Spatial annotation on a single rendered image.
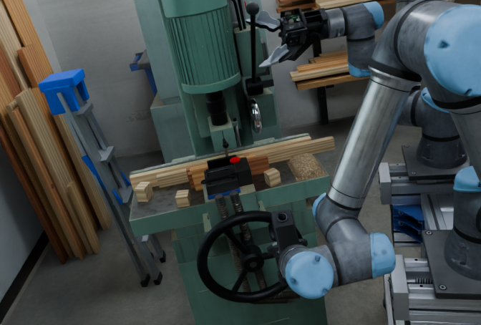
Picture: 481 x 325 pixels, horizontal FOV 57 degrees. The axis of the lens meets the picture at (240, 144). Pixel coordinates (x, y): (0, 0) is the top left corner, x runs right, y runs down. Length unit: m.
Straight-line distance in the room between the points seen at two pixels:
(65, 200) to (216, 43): 1.76
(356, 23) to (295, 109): 2.70
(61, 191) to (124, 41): 1.49
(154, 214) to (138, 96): 2.60
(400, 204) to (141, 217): 0.85
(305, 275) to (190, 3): 0.74
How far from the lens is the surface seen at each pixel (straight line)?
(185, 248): 1.39
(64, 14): 3.84
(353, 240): 0.83
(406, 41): 0.74
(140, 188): 1.39
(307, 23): 1.21
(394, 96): 0.83
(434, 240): 1.22
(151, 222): 1.33
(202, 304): 1.53
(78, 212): 2.78
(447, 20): 0.69
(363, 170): 0.86
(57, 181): 2.72
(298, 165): 1.35
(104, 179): 2.21
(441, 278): 1.12
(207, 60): 1.23
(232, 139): 1.35
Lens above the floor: 1.57
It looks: 24 degrees down
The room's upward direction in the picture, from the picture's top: 11 degrees counter-clockwise
